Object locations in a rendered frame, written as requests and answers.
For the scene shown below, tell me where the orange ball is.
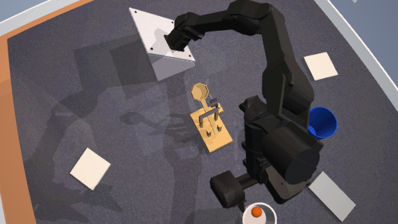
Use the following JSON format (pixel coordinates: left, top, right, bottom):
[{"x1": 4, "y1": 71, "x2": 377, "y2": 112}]
[{"x1": 252, "y1": 206, "x2": 262, "y2": 218}]

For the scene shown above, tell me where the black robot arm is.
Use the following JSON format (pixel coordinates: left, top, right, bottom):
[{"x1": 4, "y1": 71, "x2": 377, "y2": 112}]
[{"x1": 164, "y1": 0, "x2": 324, "y2": 204}]

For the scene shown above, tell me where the blue plastic cup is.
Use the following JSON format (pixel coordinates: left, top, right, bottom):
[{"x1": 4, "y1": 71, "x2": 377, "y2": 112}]
[{"x1": 308, "y1": 106, "x2": 338, "y2": 140}]

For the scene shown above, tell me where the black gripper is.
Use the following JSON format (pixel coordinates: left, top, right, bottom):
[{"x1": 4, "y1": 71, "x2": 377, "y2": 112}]
[{"x1": 210, "y1": 141, "x2": 268, "y2": 213}]

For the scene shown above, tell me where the beige flat square tile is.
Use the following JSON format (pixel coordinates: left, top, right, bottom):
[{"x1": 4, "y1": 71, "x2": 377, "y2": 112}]
[
  {"x1": 70, "y1": 148, "x2": 111, "y2": 190},
  {"x1": 303, "y1": 52, "x2": 338, "y2": 81}
]

